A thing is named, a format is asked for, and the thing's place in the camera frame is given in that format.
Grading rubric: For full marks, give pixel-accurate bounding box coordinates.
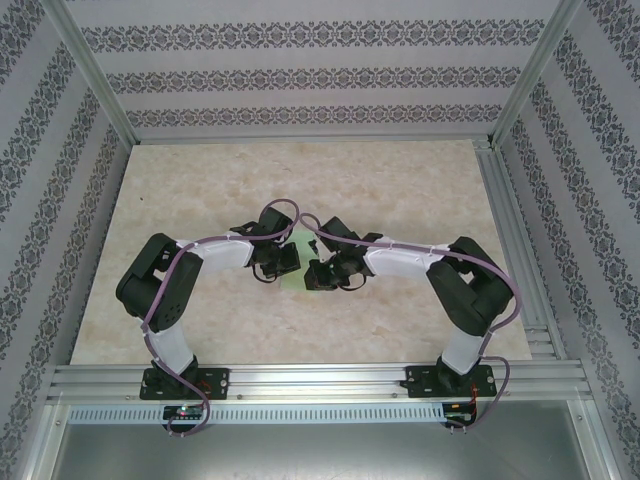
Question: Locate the left gripper black cable loop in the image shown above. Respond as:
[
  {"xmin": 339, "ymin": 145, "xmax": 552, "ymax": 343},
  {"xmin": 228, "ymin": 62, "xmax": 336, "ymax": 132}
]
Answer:
[{"xmin": 248, "ymin": 262, "xmax": 282, "ymax": 285}]

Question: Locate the slotted grey cable tray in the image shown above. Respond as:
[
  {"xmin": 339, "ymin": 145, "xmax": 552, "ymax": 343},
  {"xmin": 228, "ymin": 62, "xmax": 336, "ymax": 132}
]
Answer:
[{"xmin": 67, "ymin": 403, "xmax": 446, "ymax": 425}]

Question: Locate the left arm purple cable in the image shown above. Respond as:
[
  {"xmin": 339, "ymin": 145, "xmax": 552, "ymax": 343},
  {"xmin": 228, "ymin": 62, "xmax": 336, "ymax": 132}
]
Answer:
[{"xmin": 141, "ymin": 198, "xmax": 304, "ymax": 440}]

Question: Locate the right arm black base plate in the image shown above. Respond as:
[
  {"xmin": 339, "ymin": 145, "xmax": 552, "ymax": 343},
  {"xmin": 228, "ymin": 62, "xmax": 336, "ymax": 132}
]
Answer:
[{"xmin": 405, "ymin": 364, "xmax": 496, "ymax": 400}]

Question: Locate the right gripper black cable loop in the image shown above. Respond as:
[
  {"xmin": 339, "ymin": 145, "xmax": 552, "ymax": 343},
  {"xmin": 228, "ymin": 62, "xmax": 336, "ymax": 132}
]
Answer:
[{"xmin": 337, "ymin": 272, "xmax": 372, "ymax": 292}]

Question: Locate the gripper black cable loop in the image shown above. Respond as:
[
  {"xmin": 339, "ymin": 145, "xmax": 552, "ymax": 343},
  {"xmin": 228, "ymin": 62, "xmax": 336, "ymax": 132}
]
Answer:
[
  {"xmin": 248, "ymin": 262, "xmax": 282, "ymax": 285},
  {"xmin": 337, "ymin": 272, "xmax": 372, "ymax": 292}
]

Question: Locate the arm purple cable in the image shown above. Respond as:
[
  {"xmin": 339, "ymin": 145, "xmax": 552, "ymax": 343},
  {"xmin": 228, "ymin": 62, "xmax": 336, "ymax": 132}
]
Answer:
[
  {"xmin": 298, "ymin": 212, "xmax": 525, "ymax": 435},
  {"xmin": 141, "ymin": 198, "xmax": 304, "ymax": 440}
]

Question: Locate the aluminium frame post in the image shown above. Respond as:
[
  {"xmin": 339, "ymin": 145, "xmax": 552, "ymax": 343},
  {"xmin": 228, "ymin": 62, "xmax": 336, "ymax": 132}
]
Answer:
[
  {"xmin": 487, "ymin": 0, "xmax": 586, "ymax": 150},
  {"xmin": 42, "ymin": 0, "xmax": 137, "ymax": 147}
]

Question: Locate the light green cloth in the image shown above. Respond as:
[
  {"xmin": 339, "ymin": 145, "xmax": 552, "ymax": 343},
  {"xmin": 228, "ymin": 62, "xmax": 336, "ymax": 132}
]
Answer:
[{"xmin": 278, "ymin": 229, "xmax": 322, "ymax": 294}]

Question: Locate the aluminium side rail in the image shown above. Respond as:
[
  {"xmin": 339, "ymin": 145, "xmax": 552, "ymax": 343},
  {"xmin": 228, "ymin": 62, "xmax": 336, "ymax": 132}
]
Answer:
[{"xmin": 473, "ymin": 138, "xmax": 569, "ymax": 362}]

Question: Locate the grey metal shelf panel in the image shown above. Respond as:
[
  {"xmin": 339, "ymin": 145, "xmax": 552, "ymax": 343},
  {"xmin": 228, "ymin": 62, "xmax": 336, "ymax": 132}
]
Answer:
[{"xmin": 47, "ymin": 422, "xmax": 619, "ymax": 480}]

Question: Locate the aluminium mounting rail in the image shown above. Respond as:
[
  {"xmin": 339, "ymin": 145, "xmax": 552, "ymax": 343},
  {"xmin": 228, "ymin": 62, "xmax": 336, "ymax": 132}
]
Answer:
[{"xmin": 47, "ymin": 363, "xmax": 594, "ymax": 405}]

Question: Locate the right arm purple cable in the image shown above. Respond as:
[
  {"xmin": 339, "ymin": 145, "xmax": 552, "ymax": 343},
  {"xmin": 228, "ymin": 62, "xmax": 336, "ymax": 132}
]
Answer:
[{"xmin": 298, "ymin": 212, "xmax": 525, "ymax": 435}]

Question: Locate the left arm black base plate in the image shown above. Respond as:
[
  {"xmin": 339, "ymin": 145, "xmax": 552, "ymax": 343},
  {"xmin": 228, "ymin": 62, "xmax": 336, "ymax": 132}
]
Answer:
[{"xmin": 141, "ymin": 367, "xmax": 231, "ymax": 401}]

